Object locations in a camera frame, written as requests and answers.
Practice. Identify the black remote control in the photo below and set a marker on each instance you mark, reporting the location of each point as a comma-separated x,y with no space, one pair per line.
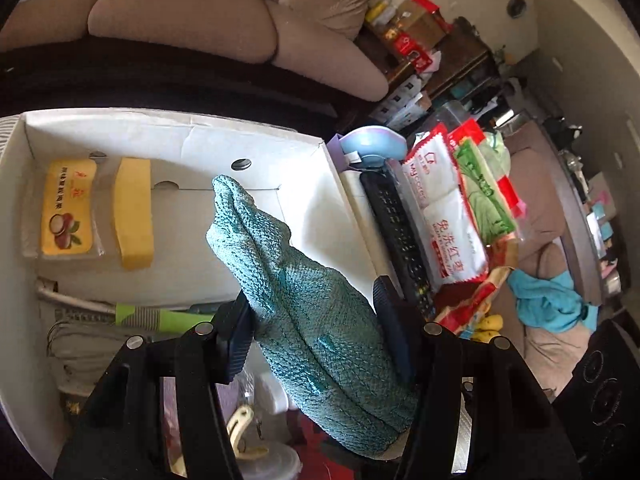
400,240

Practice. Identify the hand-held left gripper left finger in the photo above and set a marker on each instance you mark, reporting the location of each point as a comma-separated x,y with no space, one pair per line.
235,342

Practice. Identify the red yellow snack packet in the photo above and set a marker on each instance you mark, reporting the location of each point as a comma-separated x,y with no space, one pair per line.
470,305

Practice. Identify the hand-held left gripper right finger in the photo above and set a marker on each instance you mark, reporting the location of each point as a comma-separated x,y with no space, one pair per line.
392,320

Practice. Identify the round wall outlet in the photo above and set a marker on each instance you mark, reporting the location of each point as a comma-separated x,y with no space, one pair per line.
516,6

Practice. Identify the light blue bowl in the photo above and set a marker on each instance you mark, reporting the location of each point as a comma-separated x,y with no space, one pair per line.
370,142

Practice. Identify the yellow sponge block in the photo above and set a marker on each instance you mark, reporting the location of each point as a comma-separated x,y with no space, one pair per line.
132,220

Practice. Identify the beige sofa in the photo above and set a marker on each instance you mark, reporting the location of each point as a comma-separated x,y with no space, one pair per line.
180,15

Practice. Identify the blue cloth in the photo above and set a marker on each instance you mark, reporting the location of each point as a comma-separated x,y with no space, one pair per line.
545,300

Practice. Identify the white red snack packet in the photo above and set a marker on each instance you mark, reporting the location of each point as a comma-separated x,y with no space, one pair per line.
445,220

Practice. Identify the red gift box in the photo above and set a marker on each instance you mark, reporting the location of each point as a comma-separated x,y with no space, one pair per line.
412,50

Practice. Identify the blue knit mitt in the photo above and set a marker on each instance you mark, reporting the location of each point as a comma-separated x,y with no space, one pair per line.
310,310

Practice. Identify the black induction cooker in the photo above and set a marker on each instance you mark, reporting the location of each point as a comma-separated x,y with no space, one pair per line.
605,400

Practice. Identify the yellow bananas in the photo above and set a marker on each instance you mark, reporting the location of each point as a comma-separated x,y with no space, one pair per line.
487,329

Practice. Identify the white cardboard box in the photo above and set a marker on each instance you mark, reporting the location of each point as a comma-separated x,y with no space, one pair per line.
200,135

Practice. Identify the cream hair clip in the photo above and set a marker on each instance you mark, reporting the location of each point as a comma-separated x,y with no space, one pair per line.
240,422

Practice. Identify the brown sofa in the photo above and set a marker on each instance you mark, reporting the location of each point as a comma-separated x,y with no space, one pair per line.
535,180

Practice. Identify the clear plastic container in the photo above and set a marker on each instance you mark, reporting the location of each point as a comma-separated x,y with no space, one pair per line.
280,462

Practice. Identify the green snack packet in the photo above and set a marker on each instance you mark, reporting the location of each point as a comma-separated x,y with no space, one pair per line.
482,195

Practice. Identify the dark wooden side table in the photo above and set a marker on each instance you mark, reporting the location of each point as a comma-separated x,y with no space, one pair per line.
460,67

